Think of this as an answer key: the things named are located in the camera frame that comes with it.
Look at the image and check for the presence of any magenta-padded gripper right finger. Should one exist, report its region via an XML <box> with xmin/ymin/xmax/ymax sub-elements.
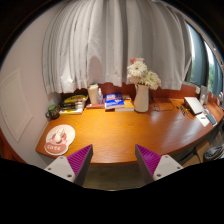
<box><xmin>134</xmin><ymin>144</ymin><xmax>184</xmax><ymax>185</ymax></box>

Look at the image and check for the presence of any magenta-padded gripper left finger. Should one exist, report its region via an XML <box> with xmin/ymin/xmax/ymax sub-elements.
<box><xmin>43</xmin><ymin>143</ymin><xmax>94</xmax><ymax>187</ymax></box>

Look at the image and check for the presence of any pink round cartoon mouse pad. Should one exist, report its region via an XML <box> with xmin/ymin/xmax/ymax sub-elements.
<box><xmin>43</xmin><ymin>124</ymin><xmax>77</xmax><ymax>157</ymax></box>

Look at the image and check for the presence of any yellow and white book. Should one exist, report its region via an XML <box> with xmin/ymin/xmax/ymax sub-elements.
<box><xmin>59</xmin><ymin>107</ymin><xmax>84</xmax><ymax>116</ymax></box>

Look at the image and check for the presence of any dark mug with green inside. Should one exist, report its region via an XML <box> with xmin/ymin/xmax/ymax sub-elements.
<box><xmin>45</xmin><ymin>104</ymin><xmax>61</xmax><ymax>121</ymax></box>

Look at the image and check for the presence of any red-brown flat book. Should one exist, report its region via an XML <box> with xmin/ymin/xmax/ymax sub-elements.
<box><xmin>85</xmin><ymin>102</ymin><xmax>106</xmax><ymax>110</ymax></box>

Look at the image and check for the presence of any white ceramic vase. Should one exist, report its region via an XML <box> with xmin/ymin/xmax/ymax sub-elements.
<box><xmin>133</xmin><ymin>83</ymin><xmax>150</xmax><ymax>114</ymax></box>

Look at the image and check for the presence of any orange book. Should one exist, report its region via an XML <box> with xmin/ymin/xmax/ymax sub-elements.
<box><xmin>121</xmin><ymin>94</ymin><xmax>135</xmax><ymax>109</ymax></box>

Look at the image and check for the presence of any yellow and black book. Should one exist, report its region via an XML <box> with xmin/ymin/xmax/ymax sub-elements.
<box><xmin>63</xmin><ymin>94</ymin><xmax>89</xmax><ymax>104</ymax></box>

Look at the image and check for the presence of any small clear spray bottle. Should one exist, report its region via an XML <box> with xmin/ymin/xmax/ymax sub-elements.
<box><xmin>96</xmin><ymin>87</ymin><xmax>105</xmax><ymax>105</ymax></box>

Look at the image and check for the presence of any cream tumbler bottle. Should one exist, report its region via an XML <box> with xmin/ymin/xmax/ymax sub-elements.
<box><xmin>87</xmin><ymin>83</ymin><xmax>100</xmax><ymax>105</ymax></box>

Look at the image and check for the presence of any white paper sheet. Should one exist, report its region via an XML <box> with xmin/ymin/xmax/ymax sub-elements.
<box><xmin>195</xmin><ymin>112</ymin><xmax>211</xmax><ymax>128</ymax></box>

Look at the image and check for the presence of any blue book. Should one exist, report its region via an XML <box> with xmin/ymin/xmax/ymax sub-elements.
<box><xmin>104</xmin><ymin>92</ymin><xmax>126</xmax><ymax>110</ymax></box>

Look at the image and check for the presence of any dark smartphone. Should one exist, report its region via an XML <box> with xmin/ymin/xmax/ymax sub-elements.
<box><xmin>205</xmin><ymin>112</ymin><xmax>218</xmax><ymax>127</ymax></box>

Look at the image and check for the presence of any window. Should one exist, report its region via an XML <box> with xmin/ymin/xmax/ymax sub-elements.
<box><xmin>184</xmin><ymin>23</ymin><xmax>224</xmax><ymax>98</ymax></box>

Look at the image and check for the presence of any white curtain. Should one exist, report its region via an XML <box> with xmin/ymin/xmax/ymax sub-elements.
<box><xmin>41</xmin><ymin>0</ymin><xmax>194</xmax><ymax>95</ymax></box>

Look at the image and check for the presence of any black cable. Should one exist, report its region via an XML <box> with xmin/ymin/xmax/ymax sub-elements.
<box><xmin>148</xmin><ymin>91</ymin><xmax>178</xmax><ymax>112</ymax></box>

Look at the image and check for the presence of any grey picture frame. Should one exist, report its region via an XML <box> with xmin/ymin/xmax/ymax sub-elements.
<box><xmin>199</xmin><ymin>85</ymin><xmax>209</xmax><ymax>106</ymax></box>

